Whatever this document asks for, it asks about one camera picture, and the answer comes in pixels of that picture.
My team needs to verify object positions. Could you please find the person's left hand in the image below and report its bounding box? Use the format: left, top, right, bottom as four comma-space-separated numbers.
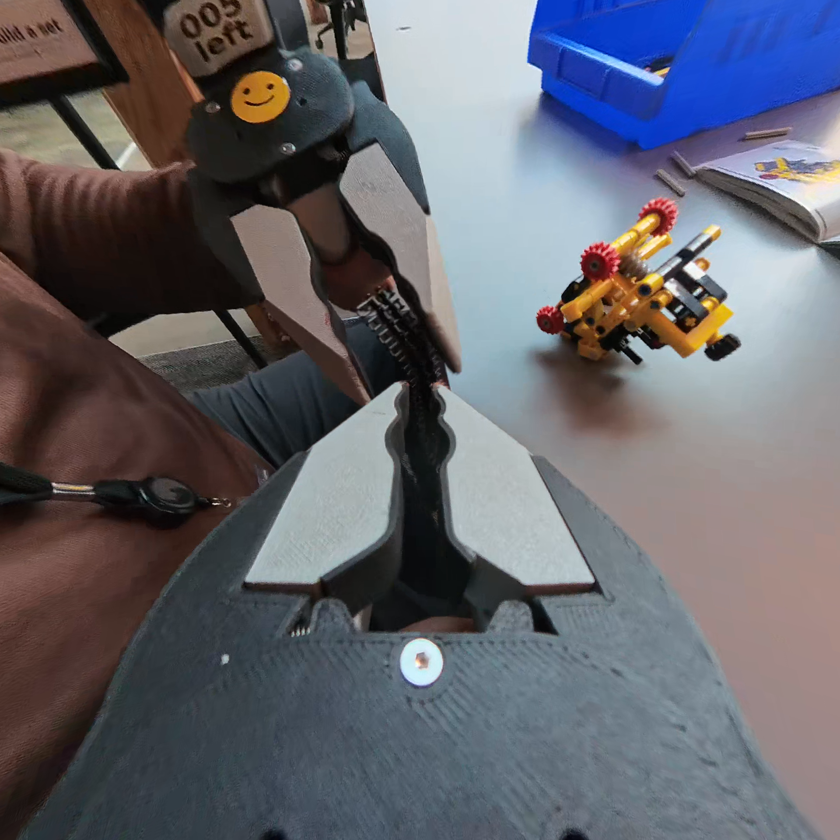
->
292, 192, 399, 319

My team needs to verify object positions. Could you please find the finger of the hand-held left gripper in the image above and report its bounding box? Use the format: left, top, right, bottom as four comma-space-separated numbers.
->
336, 141, 462, 376
230, 196, 375, 404

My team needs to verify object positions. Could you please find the blue plastic storage bin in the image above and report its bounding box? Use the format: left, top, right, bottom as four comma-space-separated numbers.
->
528, 0, 840, 151

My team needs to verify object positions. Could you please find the black office chair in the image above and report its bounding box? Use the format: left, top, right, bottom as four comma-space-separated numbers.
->
308, 0, 370, 61

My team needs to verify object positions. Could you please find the yellow black lego model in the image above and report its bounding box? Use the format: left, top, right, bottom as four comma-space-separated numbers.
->
535, 197, 742, 365

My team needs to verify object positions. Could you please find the black metal stand leg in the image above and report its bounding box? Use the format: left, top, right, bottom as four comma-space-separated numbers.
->
51, 94, 270, 370

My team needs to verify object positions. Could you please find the wooden table leg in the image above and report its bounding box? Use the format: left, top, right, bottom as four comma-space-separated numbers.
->
85, 0, 294, 347

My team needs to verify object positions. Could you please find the black lego track chain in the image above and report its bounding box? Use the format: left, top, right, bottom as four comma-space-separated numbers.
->
357, 289, 476, 592

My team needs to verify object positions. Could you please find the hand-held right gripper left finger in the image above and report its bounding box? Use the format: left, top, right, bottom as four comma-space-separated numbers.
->
244, 382, 411, 614

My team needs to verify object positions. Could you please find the dark framed sign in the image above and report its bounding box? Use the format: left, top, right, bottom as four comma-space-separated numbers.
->
0, 0, 130, 110

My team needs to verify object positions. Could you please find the person's leg in dark pants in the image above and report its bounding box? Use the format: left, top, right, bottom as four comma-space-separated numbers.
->
187, 320, 403, 468

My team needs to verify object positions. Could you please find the black badge reel lanyard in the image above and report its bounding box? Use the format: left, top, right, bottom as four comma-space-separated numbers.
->
0, 461, 234, 530

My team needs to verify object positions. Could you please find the lego instruction booklet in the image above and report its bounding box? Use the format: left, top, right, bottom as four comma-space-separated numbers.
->
694, 140, 840, 245

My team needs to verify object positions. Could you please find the person's left forearm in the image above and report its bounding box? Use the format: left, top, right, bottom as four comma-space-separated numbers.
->
0, 147, 263, 326

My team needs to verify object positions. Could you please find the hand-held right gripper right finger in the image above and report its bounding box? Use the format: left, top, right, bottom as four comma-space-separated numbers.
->
435, 387, 597, 632

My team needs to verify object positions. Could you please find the person's brown shirt torso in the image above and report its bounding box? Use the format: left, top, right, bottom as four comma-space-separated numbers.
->
0, 252, 277, 840

